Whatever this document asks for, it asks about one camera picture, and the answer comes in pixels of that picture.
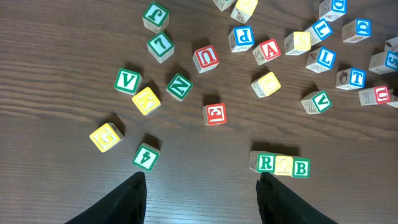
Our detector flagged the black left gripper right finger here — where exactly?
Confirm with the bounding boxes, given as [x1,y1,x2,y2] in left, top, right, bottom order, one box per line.
[256,172,337,224]

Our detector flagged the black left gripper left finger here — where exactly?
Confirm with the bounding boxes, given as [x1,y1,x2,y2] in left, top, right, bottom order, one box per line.
[67,172,147,224]

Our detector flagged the yellow O letter block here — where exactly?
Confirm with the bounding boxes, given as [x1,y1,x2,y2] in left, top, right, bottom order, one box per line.
[274,155,294,176]

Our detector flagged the green B letter block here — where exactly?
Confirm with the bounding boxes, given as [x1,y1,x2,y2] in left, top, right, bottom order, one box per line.
[292,157,311,179]

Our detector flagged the green R letter block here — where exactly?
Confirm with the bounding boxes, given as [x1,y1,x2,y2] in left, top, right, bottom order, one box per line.
[249,151,276,173]

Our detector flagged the blue T letter block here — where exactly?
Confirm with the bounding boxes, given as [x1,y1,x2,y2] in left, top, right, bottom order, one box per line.
[335,68,366,90]

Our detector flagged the green 4 number block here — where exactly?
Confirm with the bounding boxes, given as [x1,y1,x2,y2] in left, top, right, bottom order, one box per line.
[132,143,160,172]

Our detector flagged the yellow G letter block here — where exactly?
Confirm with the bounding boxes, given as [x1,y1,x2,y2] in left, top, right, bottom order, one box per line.
[90,123,124,152]

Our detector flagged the yellow X letter block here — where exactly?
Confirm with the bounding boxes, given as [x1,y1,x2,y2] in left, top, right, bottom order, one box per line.
[132,87,161,116]

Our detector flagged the red E letter block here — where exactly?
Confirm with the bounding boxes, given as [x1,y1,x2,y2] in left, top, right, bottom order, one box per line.
[203,103,228,126]

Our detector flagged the green V block centre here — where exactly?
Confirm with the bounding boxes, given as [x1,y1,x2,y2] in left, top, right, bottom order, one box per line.
[300,90,333,114]

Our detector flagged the green v block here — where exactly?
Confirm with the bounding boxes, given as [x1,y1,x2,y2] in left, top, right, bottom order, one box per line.
[114,68,143,95]
[300,90,333,114]

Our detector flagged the yellow C letter block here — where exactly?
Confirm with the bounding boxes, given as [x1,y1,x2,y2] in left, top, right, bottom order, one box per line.
[251,72,281,98]

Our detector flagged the green V block left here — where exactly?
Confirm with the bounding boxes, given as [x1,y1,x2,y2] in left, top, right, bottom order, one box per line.
[114,68,143,95]

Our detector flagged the green N letter block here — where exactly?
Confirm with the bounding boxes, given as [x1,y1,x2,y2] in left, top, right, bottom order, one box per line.
[166,73,193,101]

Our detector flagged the blue L block lower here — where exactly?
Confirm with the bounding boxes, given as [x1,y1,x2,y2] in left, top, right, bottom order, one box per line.
[305,47,336,73]

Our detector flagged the blue l block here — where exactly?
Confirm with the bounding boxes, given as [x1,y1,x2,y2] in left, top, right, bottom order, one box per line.
[305,19,333,46]
[305,47,336,73]

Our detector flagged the red U block right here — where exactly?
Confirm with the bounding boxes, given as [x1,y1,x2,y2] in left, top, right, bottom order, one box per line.
[358,85,391,106]

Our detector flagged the red u block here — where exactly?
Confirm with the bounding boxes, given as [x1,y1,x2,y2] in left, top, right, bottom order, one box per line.
[358,85,391,106]
[193,45,220,73]

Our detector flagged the red A letter block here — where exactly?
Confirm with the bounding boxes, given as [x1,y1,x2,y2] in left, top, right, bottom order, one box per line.
[252,39,282,65]

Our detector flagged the green 7 number block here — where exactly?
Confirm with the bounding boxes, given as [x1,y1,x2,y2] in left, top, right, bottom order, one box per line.
[147,32,175,63]

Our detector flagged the red U block left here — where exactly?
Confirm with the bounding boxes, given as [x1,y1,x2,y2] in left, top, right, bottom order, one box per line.
[193,45,220,73]

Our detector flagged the yellow S letter block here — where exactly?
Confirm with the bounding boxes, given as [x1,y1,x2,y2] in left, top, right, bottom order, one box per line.
[284,32,312,55]

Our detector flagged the blue P letter block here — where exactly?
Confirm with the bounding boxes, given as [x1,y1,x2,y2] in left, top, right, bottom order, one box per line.
[228,26,255,53]

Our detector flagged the blue 5 number block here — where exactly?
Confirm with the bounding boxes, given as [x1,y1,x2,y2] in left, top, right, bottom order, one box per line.
[369,51,397,75]

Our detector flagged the blue L block upper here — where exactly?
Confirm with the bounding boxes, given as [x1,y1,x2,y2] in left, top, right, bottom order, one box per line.
[305,19,333,46]

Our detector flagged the blue D block right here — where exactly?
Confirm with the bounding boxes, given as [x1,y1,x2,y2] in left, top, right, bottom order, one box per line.
[341,19,372,43]

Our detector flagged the blue d block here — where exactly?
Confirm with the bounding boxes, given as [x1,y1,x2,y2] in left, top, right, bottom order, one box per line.
[341,19,372,43]
[319,0,348,22]

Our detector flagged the green P letter block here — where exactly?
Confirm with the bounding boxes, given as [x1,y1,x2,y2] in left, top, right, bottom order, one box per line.
[142,2,170,34]

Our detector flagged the yellow block beside Z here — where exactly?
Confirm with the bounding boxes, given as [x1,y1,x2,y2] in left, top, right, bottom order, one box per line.
[231,0,259,24]

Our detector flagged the blue D block top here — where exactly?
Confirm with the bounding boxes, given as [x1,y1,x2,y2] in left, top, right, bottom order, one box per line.
[319,0,348,22]

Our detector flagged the green Z letter block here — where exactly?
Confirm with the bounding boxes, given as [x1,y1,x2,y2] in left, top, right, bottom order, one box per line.
[213,0,236,11]

